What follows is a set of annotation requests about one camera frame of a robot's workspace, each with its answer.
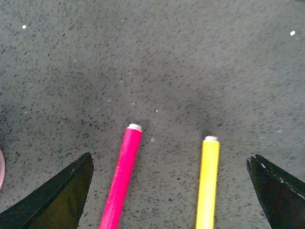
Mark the pink mesh cup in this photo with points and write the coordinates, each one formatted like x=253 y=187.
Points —
x=2 y=168

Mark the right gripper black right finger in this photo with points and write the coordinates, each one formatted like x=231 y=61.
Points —
x=281 y=195

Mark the pink marker pen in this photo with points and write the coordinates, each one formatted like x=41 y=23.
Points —
x=121 y=178

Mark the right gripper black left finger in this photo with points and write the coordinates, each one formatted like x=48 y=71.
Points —
x=57 y=204

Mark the yellow marker pen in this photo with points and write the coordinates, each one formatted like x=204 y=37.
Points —
x=207 y=183

